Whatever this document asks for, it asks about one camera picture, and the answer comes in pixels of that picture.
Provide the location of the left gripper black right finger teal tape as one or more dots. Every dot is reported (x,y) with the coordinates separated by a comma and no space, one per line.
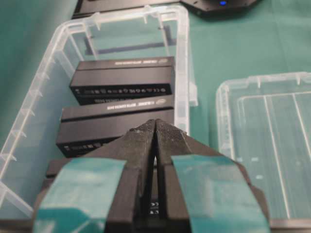
(203,191)

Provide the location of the left gripper black left finger teal tape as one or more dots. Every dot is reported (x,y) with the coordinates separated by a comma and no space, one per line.
(135,149)

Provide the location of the clear plastic box lid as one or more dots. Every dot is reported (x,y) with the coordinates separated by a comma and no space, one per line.
(264,123)

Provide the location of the black flat box near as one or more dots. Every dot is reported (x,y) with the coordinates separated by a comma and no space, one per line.
(95,189)

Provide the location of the black flat box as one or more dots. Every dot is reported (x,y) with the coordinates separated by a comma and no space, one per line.
(95,189)
(104,81)
(88,127)

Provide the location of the black flat box middle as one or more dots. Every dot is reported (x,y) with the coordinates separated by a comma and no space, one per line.
(88,127)

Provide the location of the black flat box far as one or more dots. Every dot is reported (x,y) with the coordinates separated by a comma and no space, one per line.
(104,81)

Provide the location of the clear plastic storage box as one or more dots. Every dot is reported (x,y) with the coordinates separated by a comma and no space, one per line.
(31,143)

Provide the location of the green table cloth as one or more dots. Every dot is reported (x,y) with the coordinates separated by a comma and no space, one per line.
(268,37)

